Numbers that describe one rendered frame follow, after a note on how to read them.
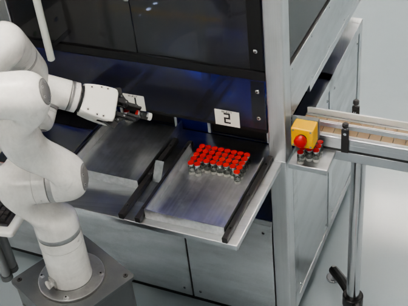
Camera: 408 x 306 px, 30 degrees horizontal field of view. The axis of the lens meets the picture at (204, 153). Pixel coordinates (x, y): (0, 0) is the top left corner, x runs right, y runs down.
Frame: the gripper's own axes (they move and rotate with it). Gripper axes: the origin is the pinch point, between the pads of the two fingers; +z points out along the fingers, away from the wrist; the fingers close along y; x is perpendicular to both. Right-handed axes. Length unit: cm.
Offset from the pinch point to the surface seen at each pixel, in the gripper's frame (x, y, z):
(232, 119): -14.5, -13.2, 36.8
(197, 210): -16.8, 18.7, 28.9
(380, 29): -162, -172, 195
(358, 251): -40, 13, 102
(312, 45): -3, -41, 57
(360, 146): -1, -9, 76
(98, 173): -38.3, 6.6, 2.0
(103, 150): -48.6, -5.3, 4.8
